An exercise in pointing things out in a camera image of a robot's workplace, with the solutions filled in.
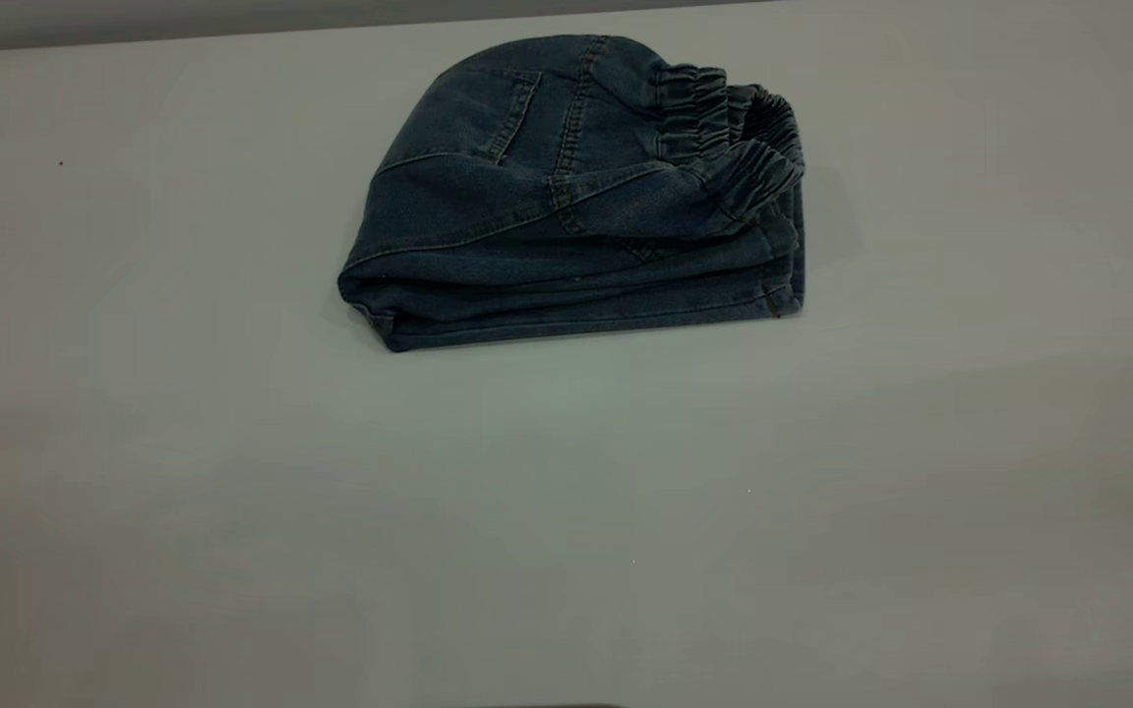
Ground blue denim pants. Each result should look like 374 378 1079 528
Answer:
335 34 807 353

